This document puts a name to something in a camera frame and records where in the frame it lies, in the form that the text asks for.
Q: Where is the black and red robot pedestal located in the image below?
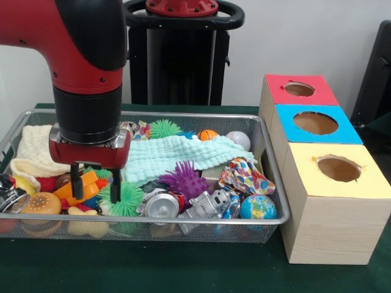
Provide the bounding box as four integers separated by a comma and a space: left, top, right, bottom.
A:
123, 0, 246, 106

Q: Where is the wooden box with three holes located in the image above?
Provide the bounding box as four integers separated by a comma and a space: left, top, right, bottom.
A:
258, 73, 391, 265

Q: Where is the mint green waffle cloth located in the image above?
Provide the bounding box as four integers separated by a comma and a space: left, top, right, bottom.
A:
121, 135, 258, 184

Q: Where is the cream waffle cloth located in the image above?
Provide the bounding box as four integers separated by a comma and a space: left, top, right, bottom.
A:
10, 125, 73, 190

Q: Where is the black upright panel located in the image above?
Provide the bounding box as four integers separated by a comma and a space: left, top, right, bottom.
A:
350, 20, 391, 123

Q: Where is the purple spiky ball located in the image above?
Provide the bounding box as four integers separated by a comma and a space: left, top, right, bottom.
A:
158, 161, 211, 202

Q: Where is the dark green table cloth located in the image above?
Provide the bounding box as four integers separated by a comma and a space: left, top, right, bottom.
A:
0, 103, 391, 293
365, 110, 391, 132

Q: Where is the toy burger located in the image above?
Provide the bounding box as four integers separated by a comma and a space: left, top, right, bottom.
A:
20, 192, 62, 215

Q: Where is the orange plastic block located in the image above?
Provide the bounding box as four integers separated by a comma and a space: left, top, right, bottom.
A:
53, 170, 100, 206

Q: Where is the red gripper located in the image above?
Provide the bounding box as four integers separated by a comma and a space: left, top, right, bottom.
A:
48, 124, 132, 204

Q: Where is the globe print ball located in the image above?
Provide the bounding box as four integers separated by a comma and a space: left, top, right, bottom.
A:
239, 194, 277, 220

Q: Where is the green spiky ball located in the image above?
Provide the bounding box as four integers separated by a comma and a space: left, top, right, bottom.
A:
97, 182, 144, 217

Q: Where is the white baseball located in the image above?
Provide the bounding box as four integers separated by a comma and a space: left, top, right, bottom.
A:
225, 131, 252, 153

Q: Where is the colourful heart print cloth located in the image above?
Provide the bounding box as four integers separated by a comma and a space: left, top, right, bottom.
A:
218, 157, 276, 197

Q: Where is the shallow metal mesh bin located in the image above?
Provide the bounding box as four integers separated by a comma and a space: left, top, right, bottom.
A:
0, 109, 290, 244

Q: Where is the silver toy robot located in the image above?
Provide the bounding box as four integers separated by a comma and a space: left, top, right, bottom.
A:
177, 189, 230, 220

